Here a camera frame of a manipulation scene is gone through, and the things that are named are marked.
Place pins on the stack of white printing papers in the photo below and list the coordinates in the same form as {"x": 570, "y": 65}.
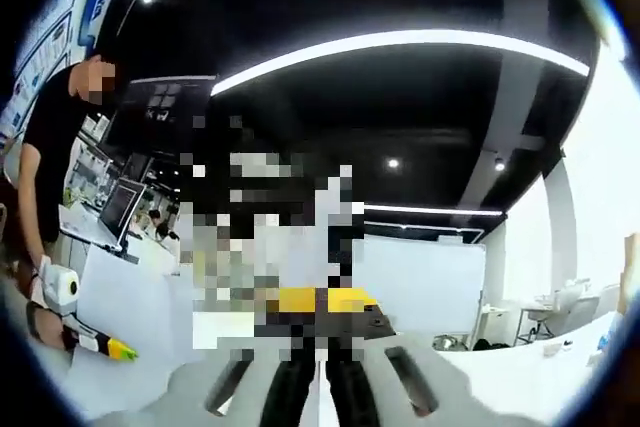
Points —
{"x": 130, "y": 307}

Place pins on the blue white wall poster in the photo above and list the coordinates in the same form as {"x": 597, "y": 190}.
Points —
{"x": 55, "y": 22}

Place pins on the whiteboard on stand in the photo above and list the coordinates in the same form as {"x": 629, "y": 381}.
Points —
{"x": 420, "y": 292}

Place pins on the black wristband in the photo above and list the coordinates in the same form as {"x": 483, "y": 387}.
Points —
{"x": 35, "y": 319}

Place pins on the single white paper sheet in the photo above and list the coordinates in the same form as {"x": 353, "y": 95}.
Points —
{"x": 316, "y": 397}

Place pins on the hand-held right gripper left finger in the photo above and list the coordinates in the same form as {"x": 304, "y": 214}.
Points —
{"x": 200, "y": 397}

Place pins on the straight ceiling light strip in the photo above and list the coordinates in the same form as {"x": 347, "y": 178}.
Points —
{"x": 435, "y": 210}

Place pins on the small white box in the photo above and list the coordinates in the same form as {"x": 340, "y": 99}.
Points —
{"x": 553, "y": 351}

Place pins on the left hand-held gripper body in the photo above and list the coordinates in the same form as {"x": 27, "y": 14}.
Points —
{"x": 60, "y": 287}

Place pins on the white utility sink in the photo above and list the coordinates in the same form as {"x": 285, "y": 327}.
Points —
{"x": 565, "y": 309}

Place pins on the long curved ceiling light strip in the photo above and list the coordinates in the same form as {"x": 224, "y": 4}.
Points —
{"x": 400, "y": 39}

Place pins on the open laptop on stand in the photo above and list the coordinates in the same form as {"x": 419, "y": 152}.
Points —
{"x": 120, "y": 209}

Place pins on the hanging black monitor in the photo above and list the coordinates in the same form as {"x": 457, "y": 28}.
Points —
{"x": 160, "y": 112}

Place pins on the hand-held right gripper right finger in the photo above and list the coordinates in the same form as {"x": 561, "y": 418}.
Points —
{"x": 440, "y": 397}

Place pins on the person's left hand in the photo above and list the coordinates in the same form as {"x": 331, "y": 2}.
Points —
{"x": 57, "y": 329}

